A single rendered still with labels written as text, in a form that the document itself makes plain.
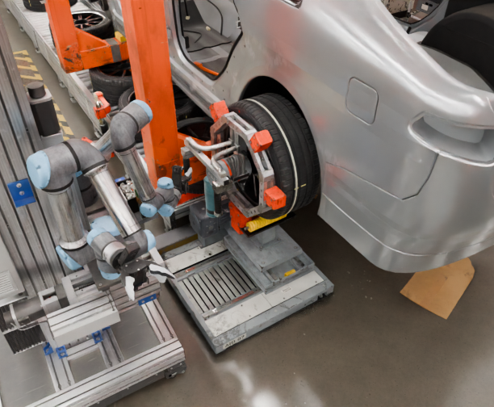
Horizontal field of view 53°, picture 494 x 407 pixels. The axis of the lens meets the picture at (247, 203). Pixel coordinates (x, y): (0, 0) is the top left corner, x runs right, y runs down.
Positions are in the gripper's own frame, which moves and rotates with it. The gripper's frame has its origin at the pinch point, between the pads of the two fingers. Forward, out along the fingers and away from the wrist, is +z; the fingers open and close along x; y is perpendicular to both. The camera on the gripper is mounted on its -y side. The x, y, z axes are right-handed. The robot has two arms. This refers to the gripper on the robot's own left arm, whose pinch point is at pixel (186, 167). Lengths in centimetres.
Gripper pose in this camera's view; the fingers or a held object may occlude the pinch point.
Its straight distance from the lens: 267.9
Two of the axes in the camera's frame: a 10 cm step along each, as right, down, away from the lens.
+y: 0.0, 7.6, 6.5
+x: 9.7, 1.5, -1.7
